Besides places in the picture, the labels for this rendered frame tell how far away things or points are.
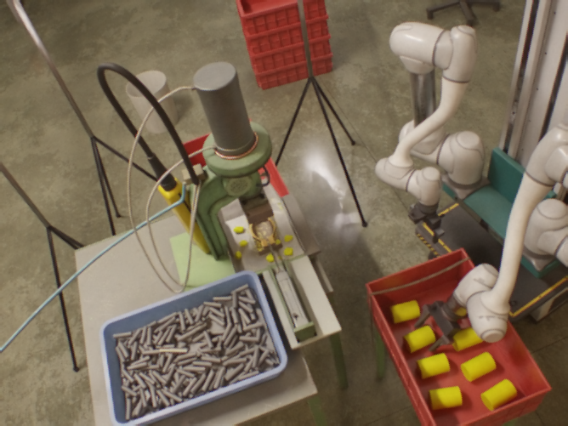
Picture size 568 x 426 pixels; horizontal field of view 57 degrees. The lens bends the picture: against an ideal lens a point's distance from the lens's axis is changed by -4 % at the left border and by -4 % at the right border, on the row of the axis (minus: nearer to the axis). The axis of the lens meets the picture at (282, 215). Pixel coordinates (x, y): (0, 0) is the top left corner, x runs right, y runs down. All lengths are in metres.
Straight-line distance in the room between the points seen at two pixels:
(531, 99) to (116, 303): 1.78
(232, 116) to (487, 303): 0.99
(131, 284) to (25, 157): 2.64
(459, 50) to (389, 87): 2.17
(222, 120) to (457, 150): 1.21
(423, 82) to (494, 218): 0.71
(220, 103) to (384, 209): 1.99
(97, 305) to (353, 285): 1.46
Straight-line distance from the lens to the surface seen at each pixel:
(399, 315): 2.16
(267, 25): 3.96
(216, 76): 1.50
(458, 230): 2.85
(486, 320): 1.84
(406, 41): 2.06
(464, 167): 2.46
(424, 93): 2.24
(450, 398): 2.04
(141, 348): 1.93
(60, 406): 3.21
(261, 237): 2.00
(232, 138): 1.58
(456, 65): 2.01
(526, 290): 2.71
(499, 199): 2.59
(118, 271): 2.20
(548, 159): 1.73
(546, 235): 2.25
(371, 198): 3.38
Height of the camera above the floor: 2.61
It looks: 51 degrees down
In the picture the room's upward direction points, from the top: 15 degrees counter-clockwise
